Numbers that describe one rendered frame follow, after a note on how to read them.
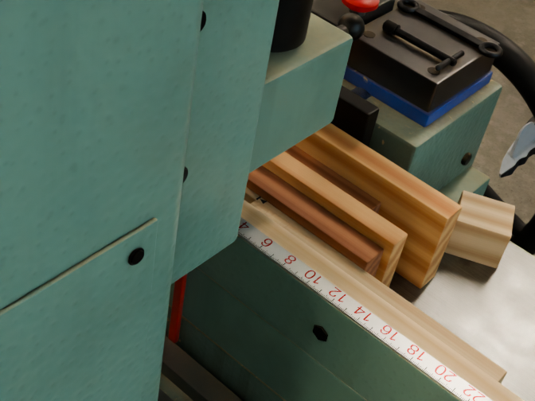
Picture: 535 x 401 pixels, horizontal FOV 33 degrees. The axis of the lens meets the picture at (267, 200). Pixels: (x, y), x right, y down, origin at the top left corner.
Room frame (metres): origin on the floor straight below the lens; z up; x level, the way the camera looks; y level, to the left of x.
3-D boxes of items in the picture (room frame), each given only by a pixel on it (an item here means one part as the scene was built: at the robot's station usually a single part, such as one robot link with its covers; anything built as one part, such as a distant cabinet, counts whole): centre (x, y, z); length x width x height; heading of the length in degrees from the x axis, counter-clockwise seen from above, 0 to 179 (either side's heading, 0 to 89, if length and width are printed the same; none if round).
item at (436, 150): (0.64, -0.08, 0.92); 0.15 x 0.13 x 0.09; 56
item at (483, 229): (0.52, -0.16, 0.92); 0.04 x 0.04 x 0.03; 81
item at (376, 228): (0.51, 0.00, 0.93); 0.22 x 0.02 x 0.06; 56
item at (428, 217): (0.53, -0.03, 0.94); 0.23 x 0.02 x 0.07; 56
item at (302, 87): (0.46, 0.03, 1.03); 0.14 x 0.07 x 0.09; 146
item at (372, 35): (0.65, -0.08, 0.99); 0.13 x 0.11 x 0.06; 56
